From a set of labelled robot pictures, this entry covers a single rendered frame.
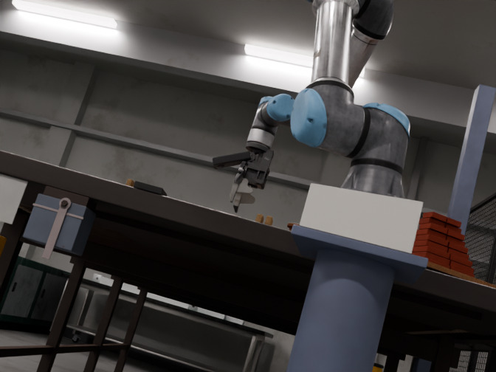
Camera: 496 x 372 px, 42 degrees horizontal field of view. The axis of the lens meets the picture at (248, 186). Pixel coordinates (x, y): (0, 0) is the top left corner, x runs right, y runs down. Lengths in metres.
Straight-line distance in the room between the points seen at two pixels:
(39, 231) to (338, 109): 0.82
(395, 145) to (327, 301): 0.37
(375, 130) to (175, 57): 5.52
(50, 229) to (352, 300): 0.81
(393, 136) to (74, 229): 0.83
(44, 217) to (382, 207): 0.87
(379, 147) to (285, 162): 6.51
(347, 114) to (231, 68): 5.29
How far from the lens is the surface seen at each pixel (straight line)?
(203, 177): 8.02
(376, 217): 1.30
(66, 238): 1.71
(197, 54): 6.80
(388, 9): 1.72
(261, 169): 1.88
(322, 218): 1.30
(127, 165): 8.35
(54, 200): 1.73
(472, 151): 3.92
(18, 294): 6.99
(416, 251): 2.70
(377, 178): 1.39
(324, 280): 1.34
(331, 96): 1.41
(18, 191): 1.80
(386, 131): 1.43
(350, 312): 1.32
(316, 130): 1.37
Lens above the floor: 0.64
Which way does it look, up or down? 12 degrees up
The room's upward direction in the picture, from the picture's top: 17 degrees clockwise
